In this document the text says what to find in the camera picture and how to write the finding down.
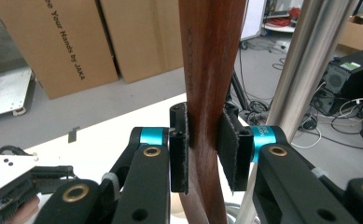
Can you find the white wheeled platform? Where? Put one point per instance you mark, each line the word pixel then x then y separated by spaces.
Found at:
pixel 5 90

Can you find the small open cardboard box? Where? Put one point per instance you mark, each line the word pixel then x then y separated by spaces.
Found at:
pixel 361 32

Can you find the grey tape piece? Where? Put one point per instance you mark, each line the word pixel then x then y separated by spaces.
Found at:
pixel 72 134

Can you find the metal utensil stand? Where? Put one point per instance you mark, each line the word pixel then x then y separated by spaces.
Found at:
pixel 309 62

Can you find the black computer tower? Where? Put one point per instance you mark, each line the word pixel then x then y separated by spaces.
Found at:
pixel 356 81

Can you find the tall plain cardboard box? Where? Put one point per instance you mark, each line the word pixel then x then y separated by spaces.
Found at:
pixel 142 37
pixel 54 46

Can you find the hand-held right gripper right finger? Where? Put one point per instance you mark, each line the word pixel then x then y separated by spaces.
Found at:
pixel 235 155

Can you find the reddish wooden spatula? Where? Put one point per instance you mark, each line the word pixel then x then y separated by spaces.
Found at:
pixel 210 62

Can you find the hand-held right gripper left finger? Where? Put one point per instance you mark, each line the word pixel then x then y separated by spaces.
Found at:
pixel 179 155

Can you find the black frame strut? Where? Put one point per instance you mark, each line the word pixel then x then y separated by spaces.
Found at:
pixel 239 90

